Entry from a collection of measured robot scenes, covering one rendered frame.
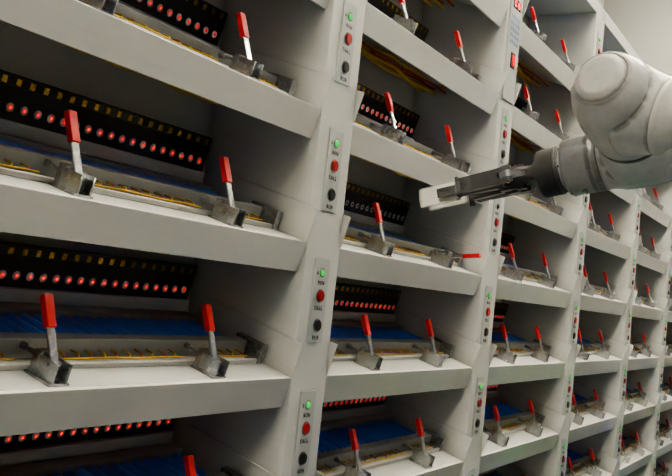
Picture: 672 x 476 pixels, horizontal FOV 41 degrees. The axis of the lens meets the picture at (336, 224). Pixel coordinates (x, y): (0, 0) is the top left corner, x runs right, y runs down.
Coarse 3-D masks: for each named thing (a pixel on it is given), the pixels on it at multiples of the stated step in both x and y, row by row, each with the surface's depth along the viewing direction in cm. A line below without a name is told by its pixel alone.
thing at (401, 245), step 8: (352, 232) 154; (368, 232) 158; (352, 240) 155; (360, 240) 157; (368, 240) 158; (392, 240) 166; (400, 240) 169; (400, 248) 170; (408, 248) 172; (416, 248) 175; (424, 248) 178; (432, 248) 181
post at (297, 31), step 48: (240, 0) 140; (288, 0) 135; (336, 0) 132; (240, 48) 138; (288, 48) 134; (336, 48) 132; (336, 96) 133; (240, 144) 136; (288, 144) 132; (288, 192) 131; (336, 240) 135; (192, 288) 138; (240, 288) 133; (288, 288) 129; (288, 336) 128; (240, 432) 130; (288, 432) 127
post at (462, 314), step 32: (448, 32) 199; (480, 32) 195; (480, 64) 194; (416, 96) 201; (448, 96) 197; (416, 128) 200; (480, 128) 193; (416, 192) 198; (416, 224) 198; (448, 224) 194; (480, 224) 190; (416, 288) 196; (480, 288) 188; (448, 320) 191; (480, 320) 189; (480, 352) 190; (448, 416) 189; (480, 448) 194
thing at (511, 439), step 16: (496, 384) 251; (496, 400) 248; (512, 400) 253; (528, 400) 235; (496, 416) 211; (512, 416) 234; (528, 416) 243; (544, 416) 247; (560, 416) 246; (496, 432) 211; (512, 432) 226; (528, 432) 233; (544, 432) 240; (496, 448) 205; (512, 448) 212; (528, 448) 224; (544, 448) 238; (480, 464) 196; (496, 464) 206
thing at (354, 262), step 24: (360, 216) 178; (432, 240) 195; (456, 240) 192; (360, 264) 143; (384, 264) 150; (408, 264) 158; (432, 264) 170; (480, 264) 189; (432, 288) 170; (456, 288) 179
